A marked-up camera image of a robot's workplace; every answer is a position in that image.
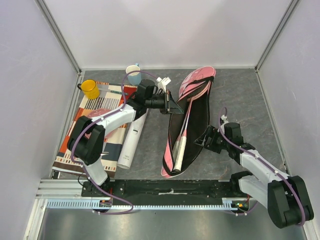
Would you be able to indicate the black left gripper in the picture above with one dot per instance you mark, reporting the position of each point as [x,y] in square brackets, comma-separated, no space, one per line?
[170,104]

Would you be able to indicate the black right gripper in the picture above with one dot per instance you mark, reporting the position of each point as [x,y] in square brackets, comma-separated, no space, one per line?
[209,139]

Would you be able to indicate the pink sport racket bag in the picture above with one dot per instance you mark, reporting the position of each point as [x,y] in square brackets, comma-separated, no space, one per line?
[199,119]

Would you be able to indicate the pink badminton racket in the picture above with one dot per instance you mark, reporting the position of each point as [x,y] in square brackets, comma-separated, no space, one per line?
[193,95]
[183,140]

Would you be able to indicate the white shuttlecock tube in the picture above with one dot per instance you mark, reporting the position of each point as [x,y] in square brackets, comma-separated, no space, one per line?
[131,142]

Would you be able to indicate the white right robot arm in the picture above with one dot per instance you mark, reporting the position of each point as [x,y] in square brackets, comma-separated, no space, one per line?
[285,197]

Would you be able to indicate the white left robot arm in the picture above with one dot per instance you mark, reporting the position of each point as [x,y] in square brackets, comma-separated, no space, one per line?
[86,141]

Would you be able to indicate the light blue mug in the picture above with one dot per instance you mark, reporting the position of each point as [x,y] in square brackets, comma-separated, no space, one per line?
[133,74]

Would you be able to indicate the colourful patchwork placemat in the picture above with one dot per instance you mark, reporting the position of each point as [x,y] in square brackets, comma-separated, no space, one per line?
[113,144]

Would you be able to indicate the pink dotted plate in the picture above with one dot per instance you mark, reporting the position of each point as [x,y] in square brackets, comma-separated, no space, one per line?
[98,112]

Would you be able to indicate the metal spoon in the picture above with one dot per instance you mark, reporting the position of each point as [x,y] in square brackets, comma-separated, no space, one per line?
[104,153]

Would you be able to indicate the yellow enamel mug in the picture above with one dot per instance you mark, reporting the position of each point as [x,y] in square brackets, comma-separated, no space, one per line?
[90,89]

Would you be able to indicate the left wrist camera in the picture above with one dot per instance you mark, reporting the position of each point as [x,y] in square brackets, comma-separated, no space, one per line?
[162,83]

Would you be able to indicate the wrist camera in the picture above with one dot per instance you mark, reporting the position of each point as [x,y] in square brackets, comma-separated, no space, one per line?
[223,119]
[162,83]

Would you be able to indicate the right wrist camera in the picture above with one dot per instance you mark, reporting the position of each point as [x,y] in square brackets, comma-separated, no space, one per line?
[223,119]

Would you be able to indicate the white slotted cable duct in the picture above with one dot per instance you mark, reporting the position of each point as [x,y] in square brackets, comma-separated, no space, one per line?
[95,204]

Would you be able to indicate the aluminium frame post left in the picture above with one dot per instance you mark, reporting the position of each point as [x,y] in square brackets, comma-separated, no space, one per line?
[58,34]

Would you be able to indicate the aluminium frame post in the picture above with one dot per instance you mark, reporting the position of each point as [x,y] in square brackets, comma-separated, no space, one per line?
[58,34]
[276,34]

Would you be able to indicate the aluminium frame post right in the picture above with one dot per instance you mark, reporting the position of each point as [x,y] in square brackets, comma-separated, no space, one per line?
[276,34]

